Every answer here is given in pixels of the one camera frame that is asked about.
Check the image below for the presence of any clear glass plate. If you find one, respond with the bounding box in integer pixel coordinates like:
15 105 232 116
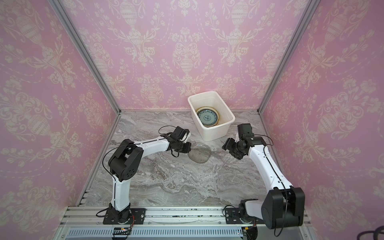
188 143 212 164

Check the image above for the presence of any cream plate with plant motif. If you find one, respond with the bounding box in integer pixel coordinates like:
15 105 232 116
195 106 221 128

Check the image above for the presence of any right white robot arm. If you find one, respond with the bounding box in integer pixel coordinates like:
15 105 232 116
222 137 306 230

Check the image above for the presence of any white plastic bin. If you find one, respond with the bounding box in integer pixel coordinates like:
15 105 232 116
188 91 236 142

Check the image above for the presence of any white vented strip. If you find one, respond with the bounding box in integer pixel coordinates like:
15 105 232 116
59 227 244 240

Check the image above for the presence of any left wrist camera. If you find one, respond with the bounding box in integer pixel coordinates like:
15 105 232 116
171 126 190 142

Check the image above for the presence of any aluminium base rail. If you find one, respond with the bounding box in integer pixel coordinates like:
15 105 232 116
54 206 314 240

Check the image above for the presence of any aluminium right corner post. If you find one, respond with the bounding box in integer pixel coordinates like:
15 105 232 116
258 0 321 115

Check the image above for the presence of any aluminium corner post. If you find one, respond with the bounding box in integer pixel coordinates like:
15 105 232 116
48 0 121 115
258 0 321 115

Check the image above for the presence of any aluminium left corner post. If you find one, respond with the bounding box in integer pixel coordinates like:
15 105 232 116
48 0 121 115

